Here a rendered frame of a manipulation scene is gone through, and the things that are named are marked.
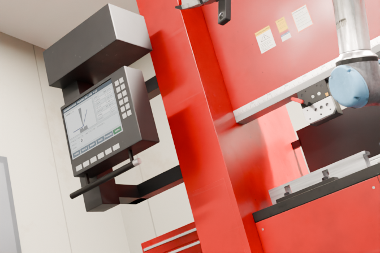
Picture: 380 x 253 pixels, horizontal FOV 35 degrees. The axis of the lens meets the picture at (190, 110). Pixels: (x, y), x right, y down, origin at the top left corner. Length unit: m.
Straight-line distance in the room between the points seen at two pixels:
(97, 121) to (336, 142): 1.30
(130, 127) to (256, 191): 0.69
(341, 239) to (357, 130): 0.86
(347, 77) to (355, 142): 1.62
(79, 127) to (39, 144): 2.71
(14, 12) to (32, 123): 0.99
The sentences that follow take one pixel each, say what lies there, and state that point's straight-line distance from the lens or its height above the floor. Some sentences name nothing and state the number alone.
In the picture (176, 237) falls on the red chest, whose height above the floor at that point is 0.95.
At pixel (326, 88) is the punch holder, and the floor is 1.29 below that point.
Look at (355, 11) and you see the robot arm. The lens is 1.73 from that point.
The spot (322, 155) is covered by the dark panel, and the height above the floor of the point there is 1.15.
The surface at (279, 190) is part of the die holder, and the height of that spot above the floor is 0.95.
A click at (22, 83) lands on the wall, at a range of 5.73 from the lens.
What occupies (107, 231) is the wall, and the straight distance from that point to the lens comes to 5.87.
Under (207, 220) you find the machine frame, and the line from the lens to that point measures 2.79.
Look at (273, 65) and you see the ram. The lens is 2.93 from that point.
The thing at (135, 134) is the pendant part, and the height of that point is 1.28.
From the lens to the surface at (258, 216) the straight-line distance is 2.76.
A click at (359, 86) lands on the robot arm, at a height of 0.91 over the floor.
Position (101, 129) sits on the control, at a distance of 2.74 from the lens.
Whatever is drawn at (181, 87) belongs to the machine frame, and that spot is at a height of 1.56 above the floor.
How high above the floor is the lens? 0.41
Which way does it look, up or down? 21 degrees up
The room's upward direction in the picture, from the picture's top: 16 degrees counter-clockwise
